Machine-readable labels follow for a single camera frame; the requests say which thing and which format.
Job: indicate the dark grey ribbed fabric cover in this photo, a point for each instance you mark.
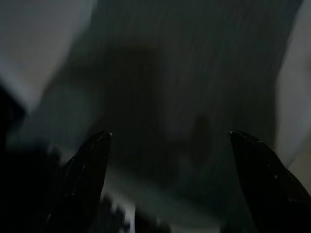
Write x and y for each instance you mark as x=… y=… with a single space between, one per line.
x=170 y=85

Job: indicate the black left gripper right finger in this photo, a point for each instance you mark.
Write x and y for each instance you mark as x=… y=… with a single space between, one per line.
x=272 y=189

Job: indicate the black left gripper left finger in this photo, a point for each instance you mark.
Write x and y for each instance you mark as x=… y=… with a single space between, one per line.
x=85 y=174

